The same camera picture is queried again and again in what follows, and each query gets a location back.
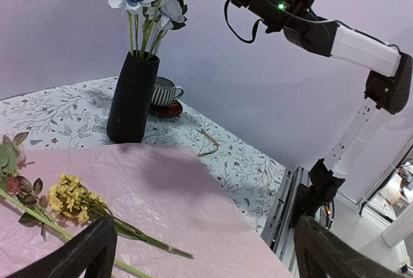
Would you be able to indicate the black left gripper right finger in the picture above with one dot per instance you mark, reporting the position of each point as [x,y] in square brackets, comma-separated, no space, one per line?
[319,253]

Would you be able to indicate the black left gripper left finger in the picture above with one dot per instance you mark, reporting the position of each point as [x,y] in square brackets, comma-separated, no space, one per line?
[90,253]

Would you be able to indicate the yellow small flower sprig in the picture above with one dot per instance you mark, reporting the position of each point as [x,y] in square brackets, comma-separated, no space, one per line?
[71,199]

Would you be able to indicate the pink wrapping paper sheet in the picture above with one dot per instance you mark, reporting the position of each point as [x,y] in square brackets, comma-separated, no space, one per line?
[168,194]

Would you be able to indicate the light blue hydrangea stem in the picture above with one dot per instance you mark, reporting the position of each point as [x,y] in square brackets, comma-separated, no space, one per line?
[152,19]

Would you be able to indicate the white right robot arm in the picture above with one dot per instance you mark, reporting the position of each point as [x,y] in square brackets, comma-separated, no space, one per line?
[390,70]

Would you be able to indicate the tall black vase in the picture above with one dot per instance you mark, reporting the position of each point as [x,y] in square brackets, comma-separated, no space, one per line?
[132,97]

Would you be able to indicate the striped ceramic cup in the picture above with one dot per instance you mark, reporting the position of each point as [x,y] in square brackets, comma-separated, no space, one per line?
[165,92]

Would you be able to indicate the red round saucer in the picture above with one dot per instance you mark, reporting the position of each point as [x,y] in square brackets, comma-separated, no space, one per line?
[172,110]

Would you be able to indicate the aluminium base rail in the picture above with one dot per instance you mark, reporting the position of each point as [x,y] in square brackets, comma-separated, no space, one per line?
[277,234]

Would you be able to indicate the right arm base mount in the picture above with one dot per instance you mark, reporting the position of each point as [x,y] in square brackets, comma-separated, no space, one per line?
[322,191]

